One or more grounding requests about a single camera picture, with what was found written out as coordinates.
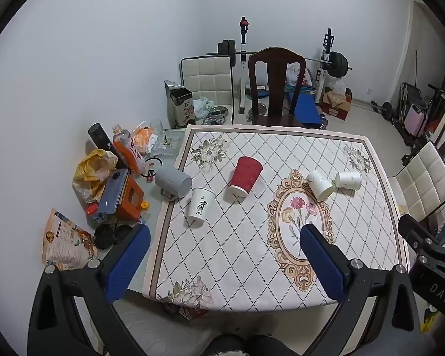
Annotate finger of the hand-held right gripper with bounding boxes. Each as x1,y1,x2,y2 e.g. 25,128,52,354
398,213,440,249

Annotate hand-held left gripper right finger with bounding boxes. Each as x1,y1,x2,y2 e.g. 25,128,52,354
300,223,420,356

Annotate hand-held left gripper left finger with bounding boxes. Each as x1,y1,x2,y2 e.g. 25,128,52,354
28,224,151,356

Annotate white speckled cup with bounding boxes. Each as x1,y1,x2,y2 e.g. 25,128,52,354
306,171,335,201
334,171,363,189

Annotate white paper cup black print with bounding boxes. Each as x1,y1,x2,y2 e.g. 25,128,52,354
187,187,215,227

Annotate red paper cup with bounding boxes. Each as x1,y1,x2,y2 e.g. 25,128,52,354
229,156,263,198

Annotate white cushioned chair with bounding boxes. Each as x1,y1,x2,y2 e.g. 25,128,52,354
180,55,235,125
387,142,445,227

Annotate orange box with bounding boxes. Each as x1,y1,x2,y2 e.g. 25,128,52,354
96,176,145,222

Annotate printed snack packet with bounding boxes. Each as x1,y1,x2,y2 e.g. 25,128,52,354
42,208,98,271

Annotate floral diamond pattern tablecloth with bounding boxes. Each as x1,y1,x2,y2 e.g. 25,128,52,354
143,124,410,314

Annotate grey mug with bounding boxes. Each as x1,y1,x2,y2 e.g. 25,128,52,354
155,166,193,201

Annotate yellow plastic bag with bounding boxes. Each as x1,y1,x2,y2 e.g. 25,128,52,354
72,149,118,205

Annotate small red white packet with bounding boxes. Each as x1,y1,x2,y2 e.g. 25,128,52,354
144,158,162,179

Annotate pink suitcase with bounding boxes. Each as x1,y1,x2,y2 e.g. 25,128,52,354
404,104,429,138

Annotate orange drink bottle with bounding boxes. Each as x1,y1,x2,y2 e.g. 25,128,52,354
112,124,146,173

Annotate orange snack bag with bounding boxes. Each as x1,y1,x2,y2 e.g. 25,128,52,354
131,120,160,156

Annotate black dumbbell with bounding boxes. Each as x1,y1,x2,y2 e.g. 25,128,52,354
371,100,394,121

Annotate black thermos bottle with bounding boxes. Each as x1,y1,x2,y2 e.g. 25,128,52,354
88,123,128,167

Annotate clear glass tray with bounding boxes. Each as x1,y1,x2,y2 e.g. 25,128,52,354
150,129,186,161

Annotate black folding cart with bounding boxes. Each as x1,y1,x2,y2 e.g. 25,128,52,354
392,81,445,147

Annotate brown cardboard box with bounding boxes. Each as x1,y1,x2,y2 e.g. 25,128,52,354
321,91,353,121

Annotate blue weight bench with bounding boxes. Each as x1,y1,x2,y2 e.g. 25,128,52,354
287,92,325,127

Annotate printed tall cardboard box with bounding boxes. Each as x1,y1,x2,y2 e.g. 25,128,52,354
165,80,196,130

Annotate metal bowls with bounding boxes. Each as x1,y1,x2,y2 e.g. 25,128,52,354
204,106,229,125

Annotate green white plastic bag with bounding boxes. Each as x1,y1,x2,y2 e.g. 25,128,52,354
193,96,218,119

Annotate barbell with black plates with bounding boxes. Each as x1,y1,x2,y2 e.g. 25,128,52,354
207,39,353,79

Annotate white plastic bag red print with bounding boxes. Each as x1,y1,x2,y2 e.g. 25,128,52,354
285,63,313,87

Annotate white barbell rack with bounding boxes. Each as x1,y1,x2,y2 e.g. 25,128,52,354
237,17,336,116

